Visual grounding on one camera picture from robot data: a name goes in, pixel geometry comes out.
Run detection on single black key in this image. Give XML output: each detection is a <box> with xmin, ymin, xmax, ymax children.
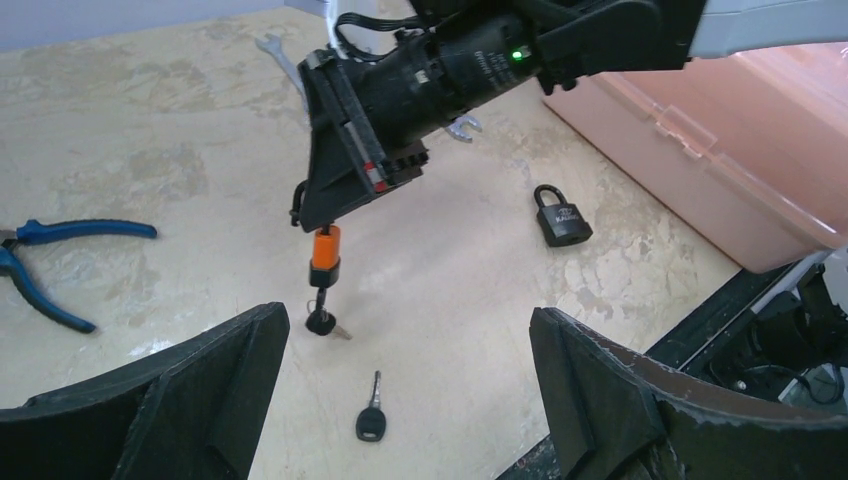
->
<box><xmin>355</xmin><ymin>370</ymin><xmax>387</xmax><ymax>443</ymax></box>

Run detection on orange black padlock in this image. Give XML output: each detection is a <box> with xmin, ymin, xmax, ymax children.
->
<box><xmin>289</xmin><ymin>180</ymin><xmax>343</xmax><ymax>291</ymax></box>

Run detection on large silver wrench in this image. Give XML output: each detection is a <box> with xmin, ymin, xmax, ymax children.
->
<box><xmin>254</xmin><ymin>34</ymin><xmax>483</xmax><ymax>143</ymax></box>

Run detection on black key bunch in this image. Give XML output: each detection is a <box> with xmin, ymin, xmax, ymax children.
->
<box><xmin>305</xmin><ymin>287</ymin><xmax>352</xmax><ymax>340</ymax></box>

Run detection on pink plastic toolbox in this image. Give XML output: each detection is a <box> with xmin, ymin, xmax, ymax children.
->
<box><xmin>545</xmin><ymin>42</ymin><xmax>847</xmax><ymax>273</ymax></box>

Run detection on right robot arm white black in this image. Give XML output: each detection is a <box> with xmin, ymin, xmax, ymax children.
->
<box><xmin>290</xmin><ymin>0</ymin><xmax>847</xmax><ymax>232</ymax></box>

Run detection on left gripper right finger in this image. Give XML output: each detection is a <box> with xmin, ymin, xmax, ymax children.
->
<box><xmin>529</xmin><ymin>308</ymin><xmax>847</xmax><ymax>479</ymax></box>

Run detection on blue handle pliers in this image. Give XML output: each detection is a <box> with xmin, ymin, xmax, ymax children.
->
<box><xmin>1</xmin><ymin>219</ymin><xmax>159</xmax><ymax>335</ymax></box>

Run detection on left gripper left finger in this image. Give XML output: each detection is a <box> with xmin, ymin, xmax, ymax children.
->
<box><xmin>1</xmin><ymin>302</ymin><xmax>290</xmax><ymax>479</ymax></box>

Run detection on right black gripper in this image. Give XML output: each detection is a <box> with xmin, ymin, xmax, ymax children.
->
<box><xmin>299</xmin><ymin>49</ymin><xmax>429</xmax><ymax>232</ymax></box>

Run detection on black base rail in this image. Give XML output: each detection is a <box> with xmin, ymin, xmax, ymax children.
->
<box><xmin>496</xmin><ymin>248</ymin><xmax>848</xmax><ymax>480</ymax></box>

